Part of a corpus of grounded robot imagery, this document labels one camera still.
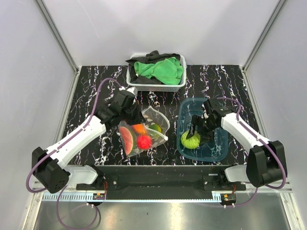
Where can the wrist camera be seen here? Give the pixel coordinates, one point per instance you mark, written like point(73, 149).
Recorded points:
point(204, 112)
point(131, 90)

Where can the fake green cabbage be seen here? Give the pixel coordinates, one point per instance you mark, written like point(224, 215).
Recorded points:
point(192, 142)

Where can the fake red orange mango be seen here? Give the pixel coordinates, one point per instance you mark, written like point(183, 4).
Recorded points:
point(139, 129)

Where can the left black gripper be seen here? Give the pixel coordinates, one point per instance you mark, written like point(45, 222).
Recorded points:
point(139, 118)

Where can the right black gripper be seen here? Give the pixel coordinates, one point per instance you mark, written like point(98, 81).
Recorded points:
point(206, 136)

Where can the fake green orange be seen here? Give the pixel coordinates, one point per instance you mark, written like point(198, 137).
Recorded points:
point(155, 127)

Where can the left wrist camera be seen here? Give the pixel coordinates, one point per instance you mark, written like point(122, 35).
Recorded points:
point(131, 90)

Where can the clear zip top bag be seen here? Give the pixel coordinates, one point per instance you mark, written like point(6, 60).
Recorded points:
point(157, 138)

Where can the black cloth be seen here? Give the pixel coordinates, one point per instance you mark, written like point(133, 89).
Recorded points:
point(150, 58)

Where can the blue transparent plastic container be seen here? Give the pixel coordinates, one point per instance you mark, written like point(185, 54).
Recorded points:
point(211, 151)

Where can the white plastic basket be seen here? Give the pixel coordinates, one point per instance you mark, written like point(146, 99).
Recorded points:
point(160, 87)

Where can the fake red apple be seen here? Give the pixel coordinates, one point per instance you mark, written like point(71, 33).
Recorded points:
point(144, 142)

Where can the green cloth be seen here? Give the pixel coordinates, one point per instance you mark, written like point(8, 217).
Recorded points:
point(168, 72)

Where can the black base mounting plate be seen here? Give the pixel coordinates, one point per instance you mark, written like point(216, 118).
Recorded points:
point(166, 182)

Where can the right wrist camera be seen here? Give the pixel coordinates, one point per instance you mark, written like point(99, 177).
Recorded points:
point(204, 112)

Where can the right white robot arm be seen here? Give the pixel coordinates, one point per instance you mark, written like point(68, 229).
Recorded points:
point(266, 164)

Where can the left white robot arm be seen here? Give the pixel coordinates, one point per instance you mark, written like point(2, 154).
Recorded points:
point(51, 166)

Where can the fake watermelon slice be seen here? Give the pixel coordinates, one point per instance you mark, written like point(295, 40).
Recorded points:
point(128, 139)

